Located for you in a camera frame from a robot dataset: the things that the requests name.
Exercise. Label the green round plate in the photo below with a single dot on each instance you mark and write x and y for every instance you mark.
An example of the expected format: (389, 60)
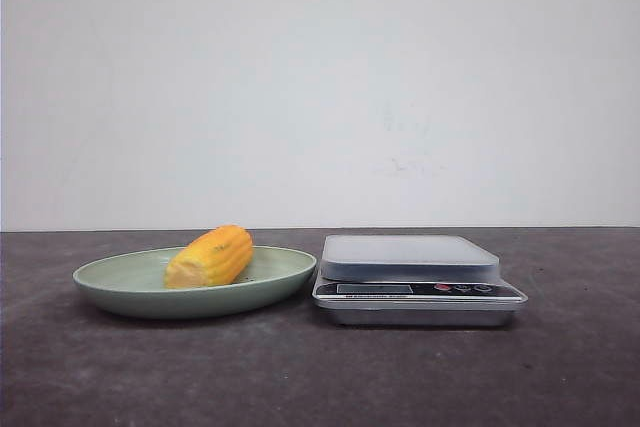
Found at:
(132, 284)

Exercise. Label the yellow corn cob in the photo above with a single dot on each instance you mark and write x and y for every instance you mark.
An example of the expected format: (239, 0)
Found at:
(216, 258)

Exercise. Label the silver digital kitchen scale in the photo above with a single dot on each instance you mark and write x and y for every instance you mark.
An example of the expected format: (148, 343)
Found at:
(413, 280)

